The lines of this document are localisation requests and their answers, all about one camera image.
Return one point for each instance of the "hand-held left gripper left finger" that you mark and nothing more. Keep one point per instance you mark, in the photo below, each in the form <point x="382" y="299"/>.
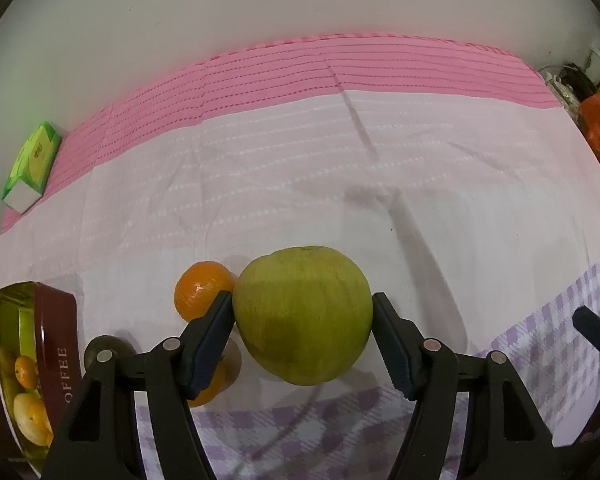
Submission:
<point x="207" y="345"/>

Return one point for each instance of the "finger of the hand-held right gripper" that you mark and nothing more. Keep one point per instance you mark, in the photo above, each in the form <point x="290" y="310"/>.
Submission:
<point x="595" y="327"/>

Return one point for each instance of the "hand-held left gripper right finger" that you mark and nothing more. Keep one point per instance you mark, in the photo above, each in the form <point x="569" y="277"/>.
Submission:
<point x="395" y="350"/>

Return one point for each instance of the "small orange tangerine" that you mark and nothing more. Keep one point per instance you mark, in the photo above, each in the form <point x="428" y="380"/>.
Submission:
<point x="200" y="290"/>
<point x="228" y="366"/>
<point x="26" y="370"/>

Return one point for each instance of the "green apple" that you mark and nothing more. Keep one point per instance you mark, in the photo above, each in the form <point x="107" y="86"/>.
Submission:
<point x="300" y="310"/>

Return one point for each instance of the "gold metal tin box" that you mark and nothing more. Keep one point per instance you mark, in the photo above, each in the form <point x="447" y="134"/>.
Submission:
<point x="55" y="340"/>

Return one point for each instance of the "yellow mango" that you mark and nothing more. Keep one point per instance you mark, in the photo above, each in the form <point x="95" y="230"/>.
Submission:
<point x="30" y="417"/>

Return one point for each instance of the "brown kiwi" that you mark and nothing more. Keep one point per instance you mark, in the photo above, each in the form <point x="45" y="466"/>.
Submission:
<point x="102" y="342"/>

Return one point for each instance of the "green tissue box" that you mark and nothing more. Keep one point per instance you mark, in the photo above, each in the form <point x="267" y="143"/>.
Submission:
<point x="32" y="160"/>

